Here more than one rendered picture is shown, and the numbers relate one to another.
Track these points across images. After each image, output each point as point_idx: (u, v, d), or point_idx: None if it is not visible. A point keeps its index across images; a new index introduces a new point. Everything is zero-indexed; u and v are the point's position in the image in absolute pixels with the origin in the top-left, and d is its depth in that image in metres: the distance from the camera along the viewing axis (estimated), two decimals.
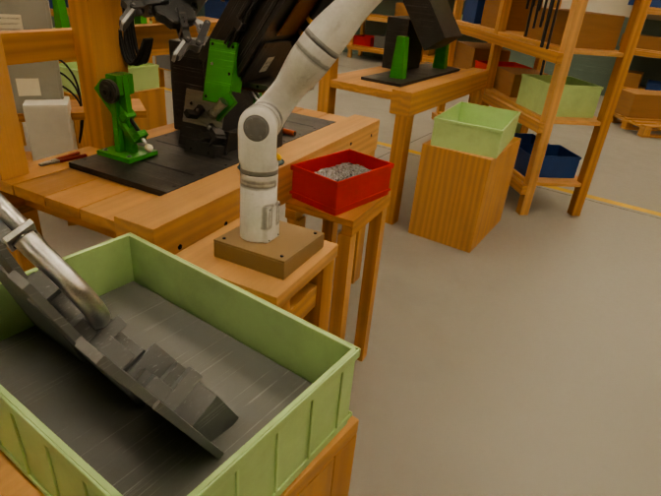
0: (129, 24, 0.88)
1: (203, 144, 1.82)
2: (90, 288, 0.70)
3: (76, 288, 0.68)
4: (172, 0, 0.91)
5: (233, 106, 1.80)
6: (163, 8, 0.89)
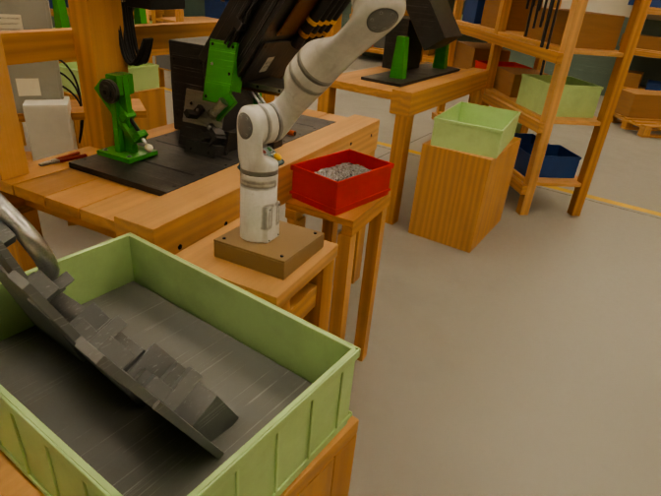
0: None
1: (203, 144, 1.82)
2: None
3: None
4: None
5: (233, 106, 1.80)
6: None
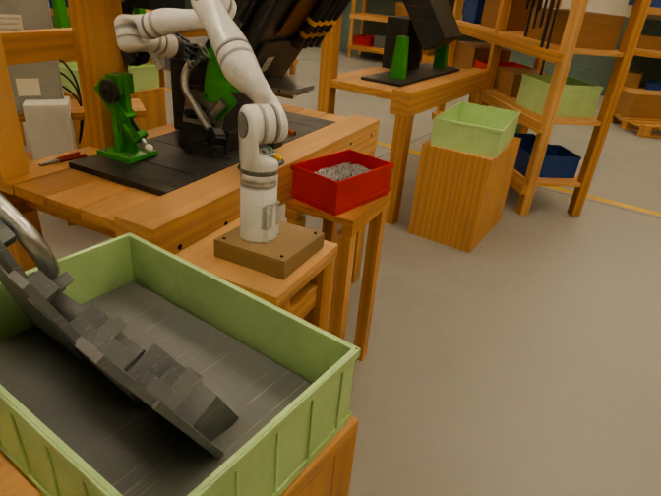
0: (198, 49, 1.78)
1: (203, 144, 1.82)
2: (182, 71, 1.82)
3: (184, 66, 1.83)
4: None
5: (233, 106, 1.80)
6: None
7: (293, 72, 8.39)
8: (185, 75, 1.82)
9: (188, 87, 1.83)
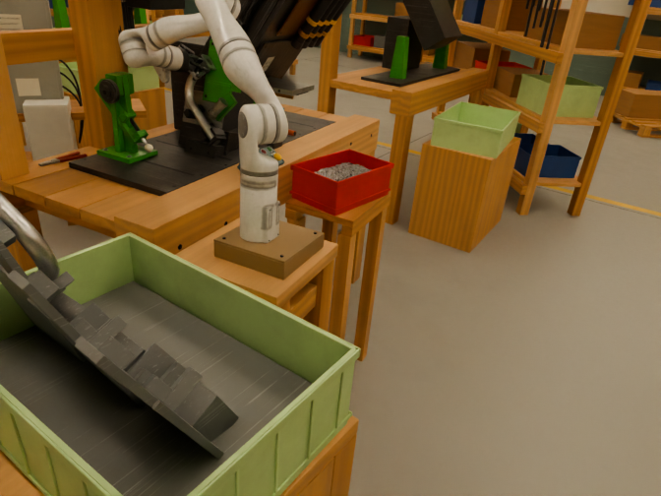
0: (202, 60, 1.78)
1: (203, 144, 1.82)
2: (186, 82, 1.81)
3: (189, 77, 1.82)
4: None
5: (233, 106, 1.80)
6: None
7: (293, 72, 8.39)
8: (189, 87, 1.81)
9: (193, 97, 1.83)
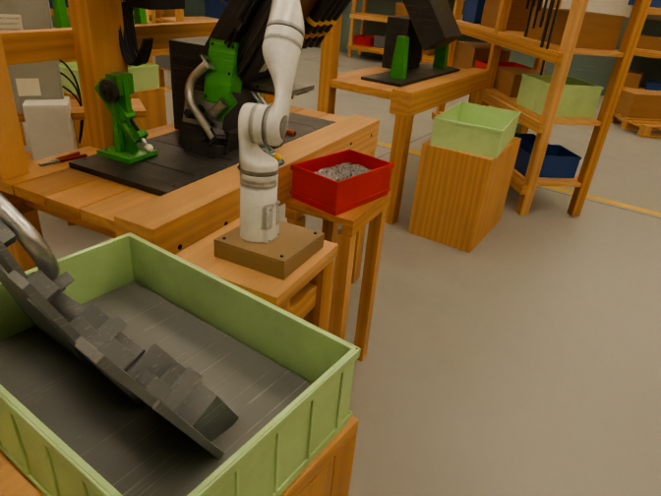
0: None
1: (203, 144, 1.82)
2: (186, 83, 1.82)
3: (189, 78, 1.83)
4: None
5: (233, 106, 1.80)
6: None
7: None
8: (189, 87, 1.82)
9: (193, 97, 1.83)
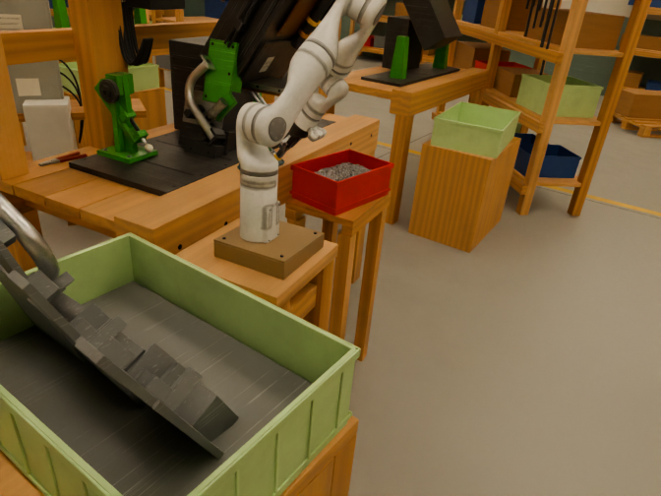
0: (279, 151, 1.77)
1: (203, 144, 1.82)
2: (186, 83, 1.82)
3: (189, 78, 1.83)
4: (296, 136, 1.71)
5: (233, 106, 1.80)
6: (292, 142, 1.72)
7: None
8: (189, 87, 1.82)
9: (193, 97, 1.83)
